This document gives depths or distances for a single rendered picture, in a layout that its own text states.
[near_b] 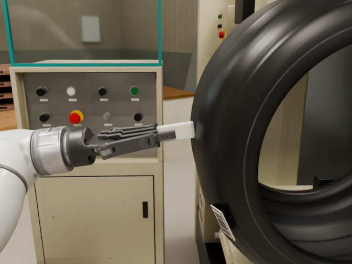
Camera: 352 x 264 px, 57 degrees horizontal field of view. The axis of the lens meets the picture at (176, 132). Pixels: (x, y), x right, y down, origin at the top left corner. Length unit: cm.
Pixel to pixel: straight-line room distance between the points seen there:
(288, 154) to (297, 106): 14
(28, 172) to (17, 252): 192
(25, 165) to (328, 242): 68
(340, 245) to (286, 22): 54
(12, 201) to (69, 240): 94
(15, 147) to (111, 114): 71
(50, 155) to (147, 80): 71
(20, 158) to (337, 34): 54
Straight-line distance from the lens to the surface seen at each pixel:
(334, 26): 53
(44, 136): 63
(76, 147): 61
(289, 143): 98
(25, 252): 252
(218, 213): 57
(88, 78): 129
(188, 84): 545
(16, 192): 59
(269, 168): 99
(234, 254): 86
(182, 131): 61
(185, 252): 231
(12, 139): 65
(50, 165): 63
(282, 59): 51
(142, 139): 58
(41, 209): 147
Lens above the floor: 137
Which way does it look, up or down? 16 degrees down
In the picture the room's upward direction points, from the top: straight up
